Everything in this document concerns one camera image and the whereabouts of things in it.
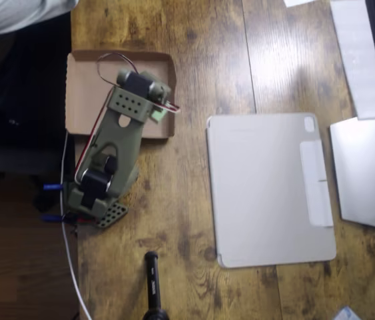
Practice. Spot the white paper sheet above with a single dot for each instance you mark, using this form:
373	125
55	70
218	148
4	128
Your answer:
298	2

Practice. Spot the green foam cube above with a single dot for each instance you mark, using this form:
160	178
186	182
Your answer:
158	115

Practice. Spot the tablet in beige case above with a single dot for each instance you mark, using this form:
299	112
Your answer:
273	200

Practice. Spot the silver monitor stand base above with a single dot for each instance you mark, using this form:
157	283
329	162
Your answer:
363	173

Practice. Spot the white blue packet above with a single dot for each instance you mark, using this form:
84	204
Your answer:
347	314

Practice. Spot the perforated robot base plate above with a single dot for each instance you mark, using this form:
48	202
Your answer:
114	213

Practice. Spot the brown cardboard tray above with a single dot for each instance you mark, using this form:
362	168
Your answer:
84	100

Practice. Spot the person's grey shirt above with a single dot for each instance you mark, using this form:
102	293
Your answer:
7	13

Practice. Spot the white foam sheet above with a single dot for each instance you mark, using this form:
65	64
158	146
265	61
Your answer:
357	60

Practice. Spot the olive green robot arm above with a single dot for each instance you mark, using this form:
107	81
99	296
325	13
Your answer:
120	143

